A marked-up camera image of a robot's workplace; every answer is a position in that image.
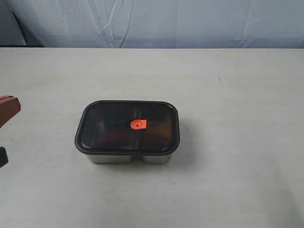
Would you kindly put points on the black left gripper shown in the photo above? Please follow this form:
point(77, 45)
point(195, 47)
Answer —
point(9, 107)

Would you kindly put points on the transparent lid orange seal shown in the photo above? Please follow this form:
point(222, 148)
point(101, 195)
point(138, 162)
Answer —
point(105, 117)

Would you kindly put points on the yellow toy cheese wedge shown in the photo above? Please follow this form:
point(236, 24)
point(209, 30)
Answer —
point(163, 130)

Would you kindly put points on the steel two-compartment lunch box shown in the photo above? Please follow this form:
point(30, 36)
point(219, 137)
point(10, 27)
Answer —
point(126, 159)

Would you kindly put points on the red toy sausage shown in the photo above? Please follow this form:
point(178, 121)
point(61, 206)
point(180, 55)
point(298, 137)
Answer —
point(116, 140)

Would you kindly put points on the white backdrop cloth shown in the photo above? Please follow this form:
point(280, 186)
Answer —
point(153, 23)

